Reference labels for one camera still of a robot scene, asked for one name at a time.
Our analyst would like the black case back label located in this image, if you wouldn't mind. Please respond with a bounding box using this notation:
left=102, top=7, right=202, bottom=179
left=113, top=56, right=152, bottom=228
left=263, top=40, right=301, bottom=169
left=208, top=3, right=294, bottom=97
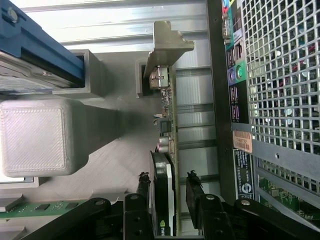
left=233, top=149, right=255, bottom=201

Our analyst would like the orange barcode label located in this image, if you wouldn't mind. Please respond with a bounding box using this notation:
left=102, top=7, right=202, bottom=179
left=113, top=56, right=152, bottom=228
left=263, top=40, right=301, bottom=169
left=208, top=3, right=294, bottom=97
left=232, top=129, right=253, bottom=153

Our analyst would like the green RAM stick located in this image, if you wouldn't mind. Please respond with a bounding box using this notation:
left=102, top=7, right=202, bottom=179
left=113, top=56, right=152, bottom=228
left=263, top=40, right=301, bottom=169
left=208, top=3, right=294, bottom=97
left=0, top=199, right=86, bottom=219

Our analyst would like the open dark grey PC case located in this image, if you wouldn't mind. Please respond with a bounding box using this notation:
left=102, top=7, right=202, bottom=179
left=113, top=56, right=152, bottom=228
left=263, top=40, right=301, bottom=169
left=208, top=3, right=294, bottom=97
left=206, top=0, right=320, bottom=240

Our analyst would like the grey printed parts rack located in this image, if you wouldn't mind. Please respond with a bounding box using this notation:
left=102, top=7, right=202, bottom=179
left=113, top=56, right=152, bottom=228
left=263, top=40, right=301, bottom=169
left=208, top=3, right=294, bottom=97
left=0, top=48, right=176, bottom=240

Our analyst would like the hard disk in blue caddy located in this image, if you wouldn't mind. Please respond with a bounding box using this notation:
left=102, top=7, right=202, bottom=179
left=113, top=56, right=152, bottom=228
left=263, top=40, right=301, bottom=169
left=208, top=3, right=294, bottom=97
left=0, top=0, right=86, bottom=97

